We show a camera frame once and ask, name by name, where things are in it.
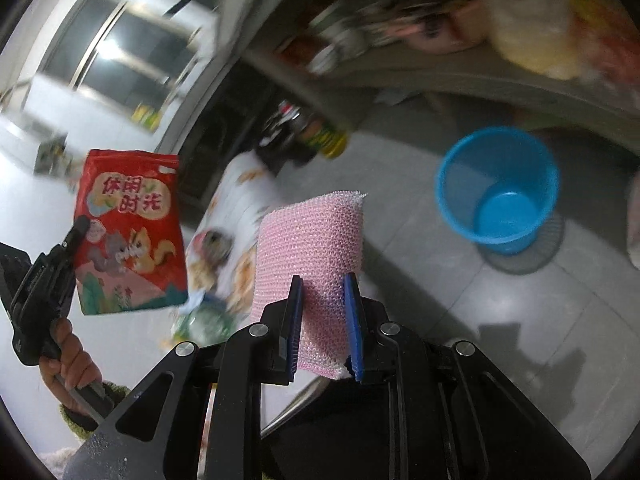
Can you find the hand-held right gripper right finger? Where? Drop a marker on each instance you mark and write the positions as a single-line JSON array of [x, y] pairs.
[[352, 330]]

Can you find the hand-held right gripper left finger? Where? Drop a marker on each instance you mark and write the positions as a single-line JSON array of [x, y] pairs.
[[292, 325]]

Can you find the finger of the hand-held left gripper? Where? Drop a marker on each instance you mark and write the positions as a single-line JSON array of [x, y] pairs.
[[75, 237]]

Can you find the wrappers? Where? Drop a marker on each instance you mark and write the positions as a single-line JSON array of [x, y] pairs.
[[125, 200]]

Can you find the pink scouring sponge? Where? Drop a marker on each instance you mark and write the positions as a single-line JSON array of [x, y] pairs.
[[310, 240]]

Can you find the blue plastic basket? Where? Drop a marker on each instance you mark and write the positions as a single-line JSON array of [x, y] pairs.
[[505, 220]]

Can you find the person's left hand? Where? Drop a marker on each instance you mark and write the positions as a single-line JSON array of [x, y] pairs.
[[75, 355]]

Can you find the green crumpled wrapper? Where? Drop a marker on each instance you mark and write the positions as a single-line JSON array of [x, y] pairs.
[[205, 325]]

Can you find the floral tablecloth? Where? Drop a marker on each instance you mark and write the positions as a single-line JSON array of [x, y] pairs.
[[235, 200]]

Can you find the dark sauce bottle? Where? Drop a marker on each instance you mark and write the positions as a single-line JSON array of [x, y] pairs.
[[282, 135]]

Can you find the cooking oil bottle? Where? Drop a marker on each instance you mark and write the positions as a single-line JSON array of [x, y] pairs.
[[325, 137]]

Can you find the window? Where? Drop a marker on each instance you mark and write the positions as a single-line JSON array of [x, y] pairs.
[[125, 45]]

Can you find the grey perforated shelf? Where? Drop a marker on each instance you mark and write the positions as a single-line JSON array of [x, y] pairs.
[[450, 80]]

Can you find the pink basin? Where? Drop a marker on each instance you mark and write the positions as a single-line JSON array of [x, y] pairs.
[[450, 30]]

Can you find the clear bag with yellow contents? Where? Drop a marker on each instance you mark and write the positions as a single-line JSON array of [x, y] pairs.
[[530, 35]]

